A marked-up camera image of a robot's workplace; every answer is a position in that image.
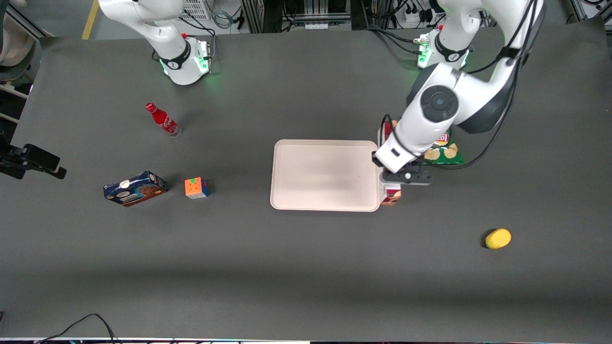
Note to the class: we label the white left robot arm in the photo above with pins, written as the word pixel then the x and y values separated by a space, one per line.
pixel 478 91

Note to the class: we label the white power strip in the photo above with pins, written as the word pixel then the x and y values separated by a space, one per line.
pixel 411 16

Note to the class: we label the beige plastic tray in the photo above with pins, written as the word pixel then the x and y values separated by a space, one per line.
pixel 325 174

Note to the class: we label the beige chair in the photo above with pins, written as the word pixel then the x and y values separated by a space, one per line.
pixel 14 40

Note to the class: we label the red cola bottle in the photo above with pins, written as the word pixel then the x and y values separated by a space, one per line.
pixel 163 120

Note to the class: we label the colourful puzzle cube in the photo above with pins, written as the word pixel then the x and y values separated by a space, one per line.
pixel 196 188

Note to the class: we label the white perforated box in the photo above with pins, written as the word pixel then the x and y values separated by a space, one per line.
pixel 196 8

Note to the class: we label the blue cookie box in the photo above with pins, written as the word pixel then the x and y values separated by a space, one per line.
pixel 136 188

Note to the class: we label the green potato chip bag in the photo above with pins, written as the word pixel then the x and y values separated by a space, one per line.
pixel 447 153

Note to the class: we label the red cookie box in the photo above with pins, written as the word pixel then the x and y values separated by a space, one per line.
pixel 391 196

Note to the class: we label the yellow lemon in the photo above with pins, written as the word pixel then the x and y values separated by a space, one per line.
pixel 498 238

